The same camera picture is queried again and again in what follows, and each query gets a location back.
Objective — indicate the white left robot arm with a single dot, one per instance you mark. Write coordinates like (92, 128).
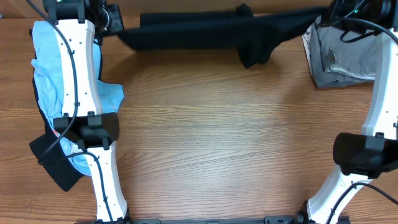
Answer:
(83, 120)

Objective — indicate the folded grey shorts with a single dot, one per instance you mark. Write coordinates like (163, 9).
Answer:
(345, 64)

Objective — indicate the folded white cloth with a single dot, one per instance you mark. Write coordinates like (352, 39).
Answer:
(312, 47)

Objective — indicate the light blue t-shirt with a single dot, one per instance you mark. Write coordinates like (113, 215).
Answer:
(84, 67)

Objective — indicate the brown cardboard backdrop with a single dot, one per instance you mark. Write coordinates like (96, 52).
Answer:
(21, 9)

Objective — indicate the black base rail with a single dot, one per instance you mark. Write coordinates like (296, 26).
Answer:
(266, 220)

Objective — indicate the black garment under blue shirt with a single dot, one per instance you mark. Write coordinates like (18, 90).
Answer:
(53, 165)

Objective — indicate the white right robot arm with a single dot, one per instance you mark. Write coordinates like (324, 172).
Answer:
(355, 41)

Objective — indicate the black t-shirt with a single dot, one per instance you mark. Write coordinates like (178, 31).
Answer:
(254, 37)

